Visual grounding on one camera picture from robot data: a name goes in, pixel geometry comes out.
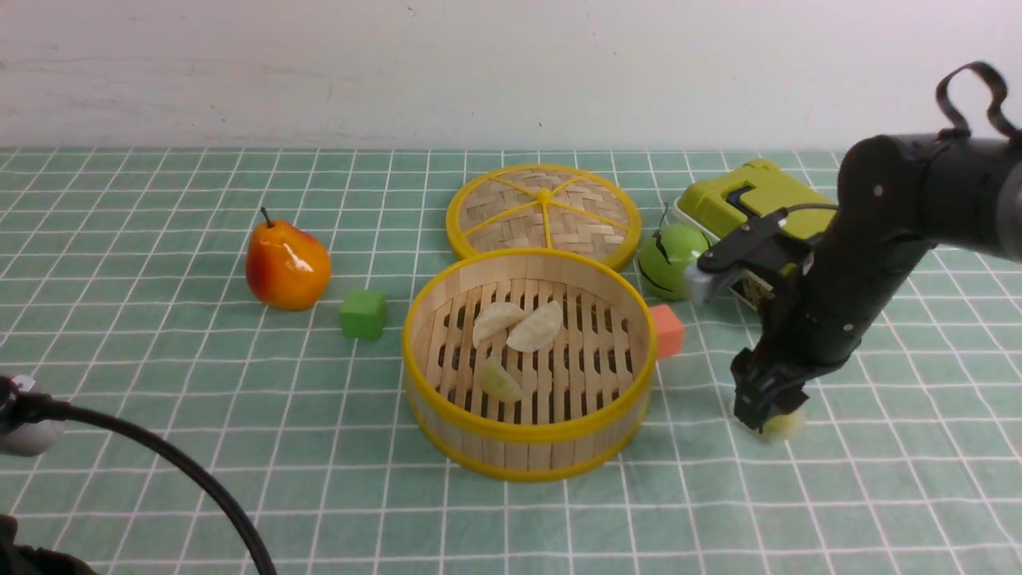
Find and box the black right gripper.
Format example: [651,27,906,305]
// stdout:
[731,263,887,434]

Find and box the green tinted dumpling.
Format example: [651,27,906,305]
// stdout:
[755,409,806,442]

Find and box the yellowish green dumpling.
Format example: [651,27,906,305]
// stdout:
[475,355,525,403]

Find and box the white pleated dumpling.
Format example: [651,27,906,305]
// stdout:
[472,301,529,348]

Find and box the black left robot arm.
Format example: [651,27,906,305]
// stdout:
[1,514,97,575]

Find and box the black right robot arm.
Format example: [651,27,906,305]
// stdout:
[716,61,1021,432]

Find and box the bamboo steamer tray yellow rim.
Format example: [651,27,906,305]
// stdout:
[402,248,658,482]

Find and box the bamboo steamer lid yellow rim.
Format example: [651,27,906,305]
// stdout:
[446,164,642,272]

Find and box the orange wooden block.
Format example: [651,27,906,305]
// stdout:
[650,304,686,360]

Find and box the green toy apple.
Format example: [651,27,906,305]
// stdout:
[636,203,716,303]

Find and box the green lid white box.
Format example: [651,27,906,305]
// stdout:
[672,158,847,312]

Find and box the green wooden cube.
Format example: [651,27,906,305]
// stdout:
[339,288,388,341]

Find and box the orange red toy pear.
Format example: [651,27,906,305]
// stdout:
[245,206,331,312]

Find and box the green checkered tablecloth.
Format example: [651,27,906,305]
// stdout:
[1,147,1020,574]

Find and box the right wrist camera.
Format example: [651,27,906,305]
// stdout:
[685,208,814,304]

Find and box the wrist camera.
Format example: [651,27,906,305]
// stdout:
[685,208,814,304]
[1,375,65,458]

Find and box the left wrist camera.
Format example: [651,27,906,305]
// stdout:
[1,375,65,458]

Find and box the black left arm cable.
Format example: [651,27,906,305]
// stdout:
[0,375,279,575]

